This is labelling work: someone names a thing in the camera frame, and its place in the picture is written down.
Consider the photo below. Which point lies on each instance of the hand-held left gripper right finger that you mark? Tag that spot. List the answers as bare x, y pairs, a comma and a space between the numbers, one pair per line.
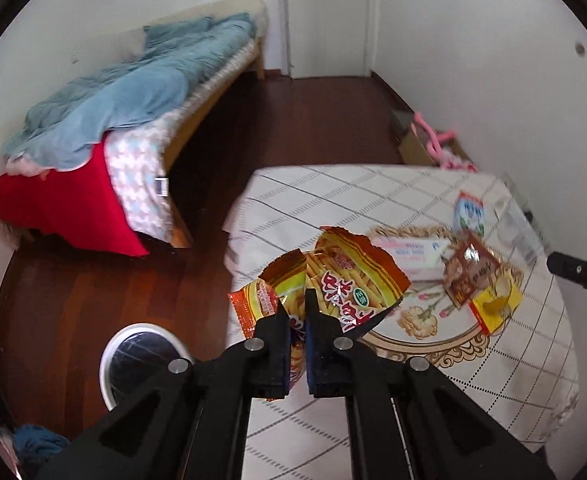
311, 355

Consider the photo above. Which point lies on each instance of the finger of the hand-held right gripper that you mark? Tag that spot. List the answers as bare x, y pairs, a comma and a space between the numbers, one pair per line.
578, 270

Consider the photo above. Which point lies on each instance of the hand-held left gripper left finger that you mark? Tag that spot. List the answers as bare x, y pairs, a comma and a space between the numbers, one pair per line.
287, 360

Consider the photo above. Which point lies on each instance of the orange yellow snack packet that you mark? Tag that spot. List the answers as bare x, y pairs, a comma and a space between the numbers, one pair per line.
353, 275

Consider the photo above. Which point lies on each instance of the white round bin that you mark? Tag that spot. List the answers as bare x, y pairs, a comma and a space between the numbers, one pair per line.
138, 355

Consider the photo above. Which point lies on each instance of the clear plastic container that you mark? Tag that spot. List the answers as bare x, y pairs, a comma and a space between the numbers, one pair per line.
516, 230

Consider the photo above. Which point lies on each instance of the brown snack packet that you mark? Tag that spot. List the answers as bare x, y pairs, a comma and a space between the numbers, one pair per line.
471, 270

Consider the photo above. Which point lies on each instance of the blue white packet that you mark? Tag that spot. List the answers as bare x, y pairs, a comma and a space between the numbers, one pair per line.
470, 212

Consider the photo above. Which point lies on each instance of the white pink tissue packet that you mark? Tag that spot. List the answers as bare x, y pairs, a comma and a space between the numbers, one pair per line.
413, 255

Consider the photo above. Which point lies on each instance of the checked white tablecloth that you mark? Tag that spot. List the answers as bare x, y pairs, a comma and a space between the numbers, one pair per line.
293, 205

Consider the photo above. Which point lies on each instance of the cardboard box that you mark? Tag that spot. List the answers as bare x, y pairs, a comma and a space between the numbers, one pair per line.
416, 150

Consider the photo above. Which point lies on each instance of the patterned bed sheet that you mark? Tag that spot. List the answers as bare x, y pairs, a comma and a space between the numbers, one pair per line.
141, 170

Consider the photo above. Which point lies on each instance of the blue cloth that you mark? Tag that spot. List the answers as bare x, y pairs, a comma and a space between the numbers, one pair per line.
38, 442

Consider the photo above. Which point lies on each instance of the wooden bed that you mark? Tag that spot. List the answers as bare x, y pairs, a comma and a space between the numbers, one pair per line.
213, 95

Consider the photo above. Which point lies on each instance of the red blanket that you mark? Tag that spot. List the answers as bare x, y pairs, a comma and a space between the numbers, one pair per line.
58, 205

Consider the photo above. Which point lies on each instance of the blue blanket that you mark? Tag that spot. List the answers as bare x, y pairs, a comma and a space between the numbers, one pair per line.
133, 90

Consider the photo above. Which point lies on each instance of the white door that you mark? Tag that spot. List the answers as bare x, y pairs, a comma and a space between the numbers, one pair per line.
328, 15

